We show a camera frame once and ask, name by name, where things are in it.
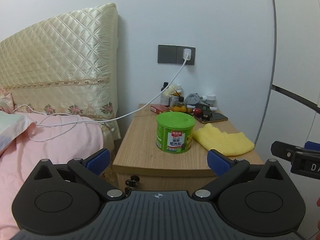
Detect white charging cable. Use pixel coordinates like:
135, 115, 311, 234
11, 55, 187, 143

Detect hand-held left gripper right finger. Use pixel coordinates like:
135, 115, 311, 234
192, 149, 285, 202

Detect pale green pillow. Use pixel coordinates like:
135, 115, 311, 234
0, 110, 37, 155

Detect grey crumpled cloth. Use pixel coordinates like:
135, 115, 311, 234
184, 93, 202, 106

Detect pink bed sheet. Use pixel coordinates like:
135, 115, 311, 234
0, 112, 104, 240

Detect green lidded can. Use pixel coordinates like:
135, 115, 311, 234
156, 112, 196, 154

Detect black drawer key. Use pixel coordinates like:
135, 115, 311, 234
124, 175, 141, 188

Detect dark smartphone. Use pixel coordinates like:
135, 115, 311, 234
197, 112, 229, 124

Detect yellow cleaning cloth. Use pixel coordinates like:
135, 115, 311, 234
192, 123, 255, 157

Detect red flat box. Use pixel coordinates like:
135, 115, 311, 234
150, 105, 172, 113

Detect beige quilted headboard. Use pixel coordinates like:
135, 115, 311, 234
0, 3, 121, 140

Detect white artificial flowers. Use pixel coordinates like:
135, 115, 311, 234
164, 83, 182, 98

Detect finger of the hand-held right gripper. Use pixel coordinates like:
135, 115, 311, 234
271, 141, 320, 161

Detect beige lace bed skirt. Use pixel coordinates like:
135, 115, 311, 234
99, 123, 121, 183

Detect floral pink pillow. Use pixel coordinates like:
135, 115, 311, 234
0, 87, 15, 114

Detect brown bottle with white label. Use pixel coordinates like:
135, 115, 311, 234
160, 82, 171, 106

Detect white wardrobe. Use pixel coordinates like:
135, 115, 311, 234
254, 0, 320, 205

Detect white round device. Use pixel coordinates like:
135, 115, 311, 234
202, 94, 217, 107

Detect person's right hand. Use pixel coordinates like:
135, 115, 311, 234
315, 196, 320, 233

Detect wooden nightstand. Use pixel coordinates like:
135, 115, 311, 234
112, 103, 265, 193

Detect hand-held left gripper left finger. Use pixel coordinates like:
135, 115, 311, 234
32, 148, 126, 202

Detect grey wall socket panel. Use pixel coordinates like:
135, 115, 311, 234
158, 44, 196, 66

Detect white medicine bottle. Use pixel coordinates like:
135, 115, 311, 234
170, 89, 184, 107

